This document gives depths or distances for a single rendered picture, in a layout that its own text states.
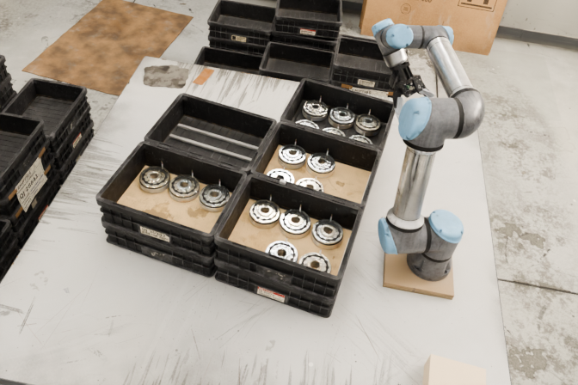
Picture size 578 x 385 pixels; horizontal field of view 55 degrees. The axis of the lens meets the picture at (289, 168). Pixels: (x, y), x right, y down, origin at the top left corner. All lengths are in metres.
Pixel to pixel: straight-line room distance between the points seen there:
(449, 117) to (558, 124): 2.66
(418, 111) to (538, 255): 1.83
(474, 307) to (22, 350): 1.40
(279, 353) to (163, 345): 0.34
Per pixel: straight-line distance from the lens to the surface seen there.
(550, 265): 3.21
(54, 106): 3.08
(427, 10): 4.47
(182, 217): 1.85
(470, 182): 2.36
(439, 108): 1.54
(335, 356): 1.75
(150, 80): 2.61
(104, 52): 4.12
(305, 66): 3.33
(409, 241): 1.76
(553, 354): 2.90
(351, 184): 2.00
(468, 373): 1.75
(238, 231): 1.81
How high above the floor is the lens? 2.25
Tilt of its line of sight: 45 degrees down
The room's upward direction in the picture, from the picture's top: 7 degrees clockwise
